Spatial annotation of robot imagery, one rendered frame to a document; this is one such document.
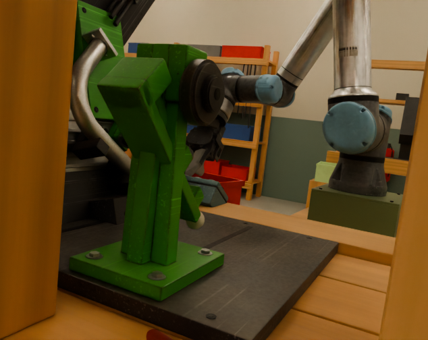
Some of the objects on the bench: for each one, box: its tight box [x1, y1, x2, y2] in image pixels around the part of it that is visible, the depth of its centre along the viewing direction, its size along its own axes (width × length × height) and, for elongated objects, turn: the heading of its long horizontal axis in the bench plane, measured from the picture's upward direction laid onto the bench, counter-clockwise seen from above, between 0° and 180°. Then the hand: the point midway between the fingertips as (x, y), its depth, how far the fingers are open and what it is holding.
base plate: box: [57, 211, 339, 340], centre depth 80 cm, size 42×110×2 cm
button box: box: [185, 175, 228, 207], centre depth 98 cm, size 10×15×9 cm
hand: (184, 173), depth 104 cm, fingers closed
